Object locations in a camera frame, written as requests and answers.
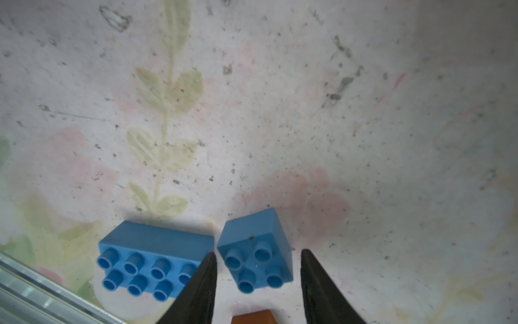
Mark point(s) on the light blue long lego brick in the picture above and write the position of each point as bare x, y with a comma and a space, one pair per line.
149, 259

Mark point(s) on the aluminium mounting rail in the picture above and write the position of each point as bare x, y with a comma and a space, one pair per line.
29, 297

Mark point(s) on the light blue square lego brick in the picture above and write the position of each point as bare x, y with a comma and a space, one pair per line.
256, 251

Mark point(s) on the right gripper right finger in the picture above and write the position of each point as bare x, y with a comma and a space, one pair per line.
323, 301

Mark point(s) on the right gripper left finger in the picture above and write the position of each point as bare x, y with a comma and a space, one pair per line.
195, 303

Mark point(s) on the brown square lego brick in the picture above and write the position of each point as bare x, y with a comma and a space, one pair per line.
259, 317

